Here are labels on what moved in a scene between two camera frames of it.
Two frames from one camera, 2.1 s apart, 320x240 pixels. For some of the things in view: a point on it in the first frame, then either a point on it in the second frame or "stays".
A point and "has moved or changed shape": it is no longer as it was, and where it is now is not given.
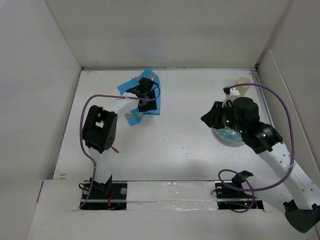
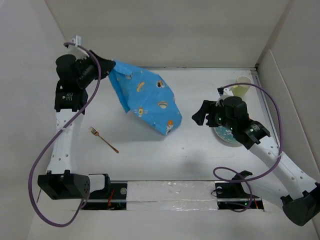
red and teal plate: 229,135 stays
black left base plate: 111,195 stays
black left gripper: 151,106 to 105,65
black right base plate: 230,195 stays
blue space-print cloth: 133,115 has moved or changed shape
